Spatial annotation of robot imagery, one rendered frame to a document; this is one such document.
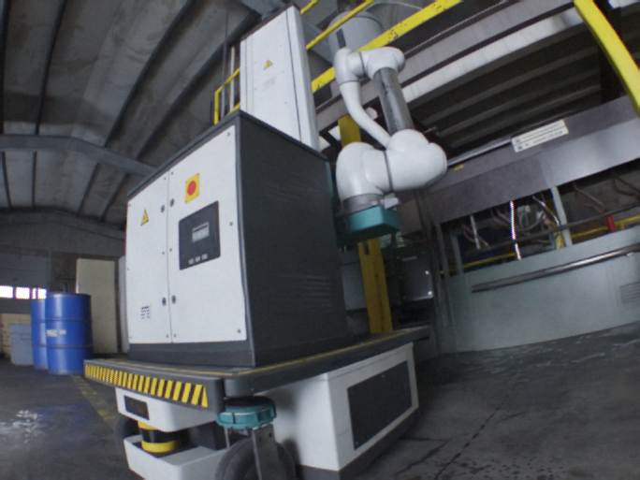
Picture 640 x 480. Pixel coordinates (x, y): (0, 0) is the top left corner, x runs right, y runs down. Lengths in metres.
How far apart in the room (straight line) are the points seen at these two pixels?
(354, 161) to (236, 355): 0.77
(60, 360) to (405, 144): 3.72
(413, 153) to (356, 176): 0.21
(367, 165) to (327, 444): 0.86
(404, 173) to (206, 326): 0.79
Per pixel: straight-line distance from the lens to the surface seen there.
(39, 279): 15.07
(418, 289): 2.30
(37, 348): 4.69
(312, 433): 0.71
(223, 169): 0.72
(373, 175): 1.15
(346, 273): 2.44
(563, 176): 2.64
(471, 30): 2.20
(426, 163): 1.17
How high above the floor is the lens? 0.38
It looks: 14 degrees up
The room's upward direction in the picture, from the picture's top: 7 degrees counter-clockwise
